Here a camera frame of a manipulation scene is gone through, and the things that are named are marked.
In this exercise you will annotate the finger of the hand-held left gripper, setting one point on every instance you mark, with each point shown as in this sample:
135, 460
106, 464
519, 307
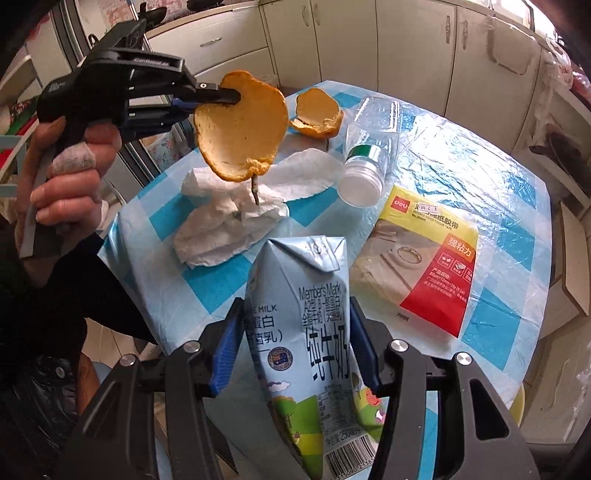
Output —
212, 93
157, 117

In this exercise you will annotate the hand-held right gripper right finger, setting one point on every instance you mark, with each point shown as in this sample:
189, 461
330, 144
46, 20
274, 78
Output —
367, 351

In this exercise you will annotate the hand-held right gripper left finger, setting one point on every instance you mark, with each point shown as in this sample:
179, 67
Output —
226, 351

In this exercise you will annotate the large orange peel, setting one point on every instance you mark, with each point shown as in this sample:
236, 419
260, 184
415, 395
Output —
240, 138

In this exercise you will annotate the light blue milk carton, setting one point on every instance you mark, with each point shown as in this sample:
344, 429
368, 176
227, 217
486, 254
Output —
295, 323

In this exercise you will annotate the small orange peel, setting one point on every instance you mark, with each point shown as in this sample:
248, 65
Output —
318, 110

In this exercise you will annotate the yellow and red tape package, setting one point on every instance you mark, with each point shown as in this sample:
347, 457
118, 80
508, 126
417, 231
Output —
429, 258

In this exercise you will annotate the white tissue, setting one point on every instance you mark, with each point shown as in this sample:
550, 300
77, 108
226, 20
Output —
304, 177
217, 226

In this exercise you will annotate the clear plastic bottle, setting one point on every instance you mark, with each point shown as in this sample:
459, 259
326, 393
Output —
369, 138

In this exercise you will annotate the black trash bag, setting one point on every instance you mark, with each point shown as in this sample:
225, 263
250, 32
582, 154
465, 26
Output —
37, 406

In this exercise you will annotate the person's left forearm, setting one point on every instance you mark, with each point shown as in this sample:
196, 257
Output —
55, 295

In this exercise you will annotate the person's left hand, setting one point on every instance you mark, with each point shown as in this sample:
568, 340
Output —
69, 194

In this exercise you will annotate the white two-drawer cabinet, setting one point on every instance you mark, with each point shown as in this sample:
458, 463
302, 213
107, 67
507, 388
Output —
217, 50

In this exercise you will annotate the small brown stem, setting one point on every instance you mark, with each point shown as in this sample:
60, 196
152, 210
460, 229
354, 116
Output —
254, 191

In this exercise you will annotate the white and teal rack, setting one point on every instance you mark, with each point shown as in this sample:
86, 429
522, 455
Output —
11, 152

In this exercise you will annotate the yellow plastic basin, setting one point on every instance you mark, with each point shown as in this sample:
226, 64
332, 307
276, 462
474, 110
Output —
518, 406

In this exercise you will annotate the white base cabinet with doors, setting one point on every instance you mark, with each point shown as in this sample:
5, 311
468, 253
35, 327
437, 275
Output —
415, 37

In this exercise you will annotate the blue checked plastic tablecloth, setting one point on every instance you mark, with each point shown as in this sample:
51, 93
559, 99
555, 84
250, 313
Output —
461, 152

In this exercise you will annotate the white corner rack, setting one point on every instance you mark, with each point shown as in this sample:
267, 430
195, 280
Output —
577, 189

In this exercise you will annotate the black pan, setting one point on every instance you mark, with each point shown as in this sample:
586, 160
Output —
563, 150

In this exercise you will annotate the white plastic bag red print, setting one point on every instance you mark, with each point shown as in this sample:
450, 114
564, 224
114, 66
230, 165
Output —
561, 69

